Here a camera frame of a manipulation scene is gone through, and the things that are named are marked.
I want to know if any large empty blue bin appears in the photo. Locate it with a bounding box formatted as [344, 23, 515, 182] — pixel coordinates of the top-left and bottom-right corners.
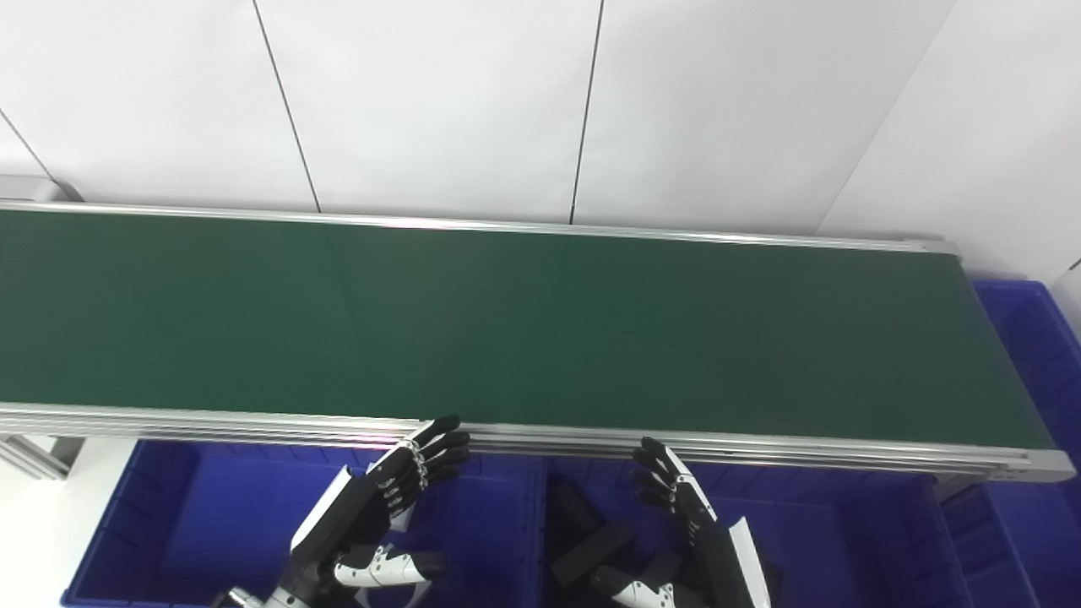
[937, 280, 1081, 608]

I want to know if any black block part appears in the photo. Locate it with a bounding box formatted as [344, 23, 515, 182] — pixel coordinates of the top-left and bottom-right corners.
[553, 483, 602, 533]
[551, 524, 633, 588]

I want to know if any blue bin with white parts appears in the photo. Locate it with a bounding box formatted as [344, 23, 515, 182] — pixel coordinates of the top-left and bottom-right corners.
[61, 439, 546, 608]

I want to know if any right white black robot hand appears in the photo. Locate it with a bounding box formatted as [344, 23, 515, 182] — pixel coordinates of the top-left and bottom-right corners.
[591, 437, 774, 608]

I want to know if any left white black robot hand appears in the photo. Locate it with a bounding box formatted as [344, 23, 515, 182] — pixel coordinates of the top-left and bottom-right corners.
[287, 414, 472, 608]

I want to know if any green conveyor belt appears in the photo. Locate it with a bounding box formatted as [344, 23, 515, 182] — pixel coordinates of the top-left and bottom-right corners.
[0, 176, 1076, 499]
[0, 209, 1055, 450]

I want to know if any blue bin with black parts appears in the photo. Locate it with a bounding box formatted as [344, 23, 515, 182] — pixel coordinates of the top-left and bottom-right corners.
[540, 460, 972, 608]

